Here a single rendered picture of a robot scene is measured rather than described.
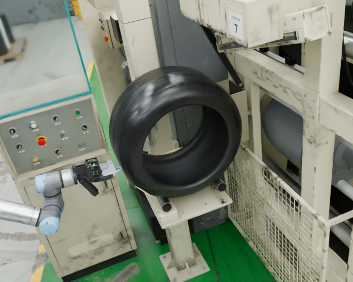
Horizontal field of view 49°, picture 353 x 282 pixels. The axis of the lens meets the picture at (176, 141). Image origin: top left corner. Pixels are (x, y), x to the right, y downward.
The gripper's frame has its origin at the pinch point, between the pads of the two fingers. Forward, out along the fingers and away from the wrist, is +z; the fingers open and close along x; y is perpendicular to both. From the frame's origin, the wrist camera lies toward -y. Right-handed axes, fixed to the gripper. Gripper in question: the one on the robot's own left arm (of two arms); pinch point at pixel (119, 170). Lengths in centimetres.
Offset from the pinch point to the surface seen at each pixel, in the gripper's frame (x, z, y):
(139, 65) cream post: 25.1, 19.3, 38.3
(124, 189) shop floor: 132, 23, -108
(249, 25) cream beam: -37, 40, 67
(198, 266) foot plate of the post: 24, 48, -103
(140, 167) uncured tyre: -12.3, 6.8, 7.3
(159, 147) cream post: 25.1, 26.8, -8.1
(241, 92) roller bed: 18, 70, 19
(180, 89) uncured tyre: -10.2, 26.1, 37.8
